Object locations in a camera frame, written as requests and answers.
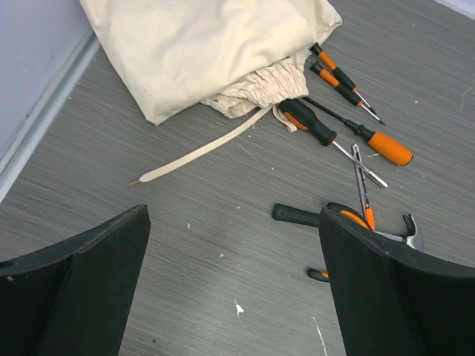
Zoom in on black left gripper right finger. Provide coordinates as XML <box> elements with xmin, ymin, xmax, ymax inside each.
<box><xmin>319</xmin><ymin>208</ymin><xmax>474</xmax><ymax>355</ymax></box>

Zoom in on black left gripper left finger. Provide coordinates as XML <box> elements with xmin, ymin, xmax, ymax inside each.
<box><xmin>1</xmin><ymin>205</ymin><xmax>151</xmax><ymax>355</ymax></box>

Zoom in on orange black needle nose pliers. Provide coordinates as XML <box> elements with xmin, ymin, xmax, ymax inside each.
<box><xmin>307</xmin><ymin>268</ymin><xmax>330</xmax><ymax>283</ymax></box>

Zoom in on black orange grip screwdriver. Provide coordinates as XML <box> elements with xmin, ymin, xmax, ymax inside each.
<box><xmin>277</xmin><ymin>99</ymin><xmax>388</xmax><ymax>188</ymax></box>

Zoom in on small orange black precision screwdriver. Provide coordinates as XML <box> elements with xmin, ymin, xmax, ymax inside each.
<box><xmin>310</xmin><ymin>42</ymin><xmax>376</xmax><ymax>114</ymax></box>

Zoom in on black handle claw hammer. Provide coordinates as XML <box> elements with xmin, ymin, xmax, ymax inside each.
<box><xmin>272</xmin><ymin>202</ymin><xmax>424</xmax><ymax>251</ymax></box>

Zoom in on orange handle black shaft screwdriver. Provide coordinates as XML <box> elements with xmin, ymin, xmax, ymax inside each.
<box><xmin>303</xmin><ymin>97</ymin><xmax>413</xmax><ymax>166</ymax></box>

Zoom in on beige cloth drawstring bag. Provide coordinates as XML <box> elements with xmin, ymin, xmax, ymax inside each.
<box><xmin>81</xmin><ymin>1</ymin><xmax>342</xmax><ymax>183</ymax></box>

